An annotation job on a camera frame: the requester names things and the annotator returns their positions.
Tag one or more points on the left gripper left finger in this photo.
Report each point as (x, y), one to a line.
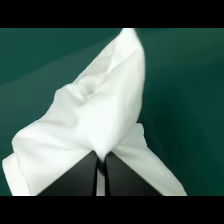
(81, 178)

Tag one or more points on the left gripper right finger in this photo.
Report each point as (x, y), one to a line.
(125, 180)

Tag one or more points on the white shirt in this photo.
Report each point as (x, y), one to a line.
(100, 110)

